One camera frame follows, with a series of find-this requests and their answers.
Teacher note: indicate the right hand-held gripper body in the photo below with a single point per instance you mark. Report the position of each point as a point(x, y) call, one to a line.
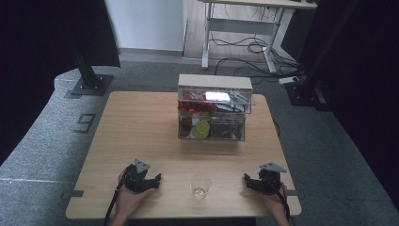
point(269, 180)

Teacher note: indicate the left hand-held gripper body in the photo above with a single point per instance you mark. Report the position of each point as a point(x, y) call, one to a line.
point(136, 180)

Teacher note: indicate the dark tea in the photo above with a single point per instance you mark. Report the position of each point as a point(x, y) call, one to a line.
point(227, 129)

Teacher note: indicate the clear acrylic drawer organizer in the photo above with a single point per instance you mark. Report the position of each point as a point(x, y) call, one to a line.
point(215, 82)

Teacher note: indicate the person's right hand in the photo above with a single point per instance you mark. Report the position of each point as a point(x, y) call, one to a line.
point(273, 202)

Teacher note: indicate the yellow-green round lid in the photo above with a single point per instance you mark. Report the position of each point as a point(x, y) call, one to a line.
point(201, 129)

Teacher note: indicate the silver packets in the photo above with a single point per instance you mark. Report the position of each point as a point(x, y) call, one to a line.
point(233, 102)

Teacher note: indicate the red packets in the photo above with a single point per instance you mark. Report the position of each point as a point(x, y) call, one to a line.
point(194, 105)

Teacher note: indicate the black metal stand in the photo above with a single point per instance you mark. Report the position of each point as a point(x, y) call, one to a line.
point(309, 88)

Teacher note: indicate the white power strip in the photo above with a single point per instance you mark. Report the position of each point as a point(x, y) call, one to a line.
point(288, 80)

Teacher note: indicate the black curtain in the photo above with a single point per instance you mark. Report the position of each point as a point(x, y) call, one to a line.
point(370, 94)
point(47, 47)

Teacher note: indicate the white desk with metal legs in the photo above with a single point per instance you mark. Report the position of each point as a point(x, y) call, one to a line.
point(238, 26)

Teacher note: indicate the black stand with base plate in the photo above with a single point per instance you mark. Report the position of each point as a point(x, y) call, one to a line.
point(91, 81)

